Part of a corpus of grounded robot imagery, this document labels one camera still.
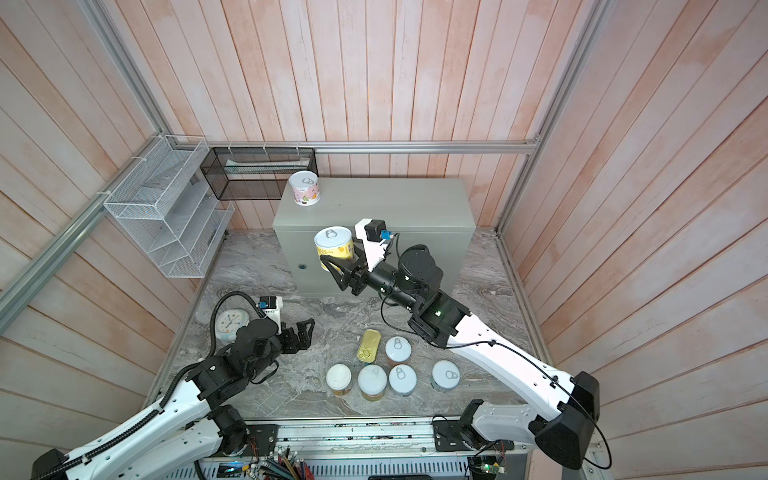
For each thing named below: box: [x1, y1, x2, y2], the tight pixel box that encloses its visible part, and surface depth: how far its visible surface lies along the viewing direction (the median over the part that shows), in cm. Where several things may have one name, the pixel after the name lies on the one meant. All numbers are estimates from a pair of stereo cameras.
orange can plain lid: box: [358, 364, 388, 402], surface depth 78 cm
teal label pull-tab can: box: [430, 359, 461, 393], surface depth 80 cm
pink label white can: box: [288, 170, 321, 207], surface depth 78 cm
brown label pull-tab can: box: [385, 335, 412, 364], surface depth 85 cm
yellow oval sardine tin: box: [357, 329, 381, 363], surface depth 87 cm
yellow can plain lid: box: [326, 363, 352, 396], surface depth 79 cm
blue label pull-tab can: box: [388, 363, 418, 397], surface depth 80 cm
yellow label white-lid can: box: [314, 225, 354, 273], surface depth 58 cm
